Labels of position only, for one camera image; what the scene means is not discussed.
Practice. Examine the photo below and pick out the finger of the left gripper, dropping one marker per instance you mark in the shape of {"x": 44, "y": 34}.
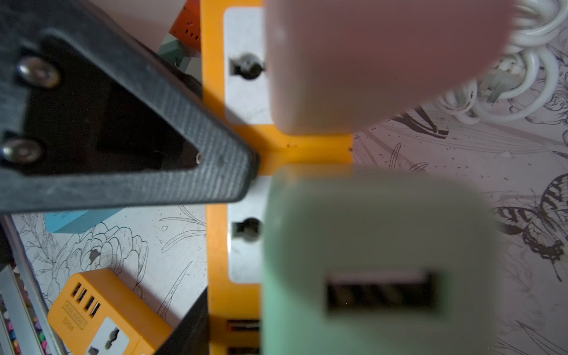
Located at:
{"x": 91, "y": 119}

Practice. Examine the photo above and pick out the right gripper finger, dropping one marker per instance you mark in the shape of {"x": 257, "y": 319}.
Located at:
{"x": 191, "y": 337}

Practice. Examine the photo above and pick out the yellow power strip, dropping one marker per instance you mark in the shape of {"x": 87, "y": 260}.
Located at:
{"x": 97, "y": 313}
{"x": 236, "y": 89}

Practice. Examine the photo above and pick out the blue power strip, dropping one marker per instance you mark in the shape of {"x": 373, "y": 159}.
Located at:
{"x": 76, "y": 222}

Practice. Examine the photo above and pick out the orange cube socket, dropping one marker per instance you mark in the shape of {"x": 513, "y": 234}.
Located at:
{"x": 187, "y": 26}

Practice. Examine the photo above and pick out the green charger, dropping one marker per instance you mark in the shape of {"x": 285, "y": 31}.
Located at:
{"x": 175, "y": 52}
{"x": 360, "y": 260}

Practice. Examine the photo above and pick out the pink charger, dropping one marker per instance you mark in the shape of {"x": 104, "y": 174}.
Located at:
{"x": 336, "y": 67}

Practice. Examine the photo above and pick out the coloured pebble rail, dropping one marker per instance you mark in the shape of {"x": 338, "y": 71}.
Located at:
{"x": 21, "y": 329}

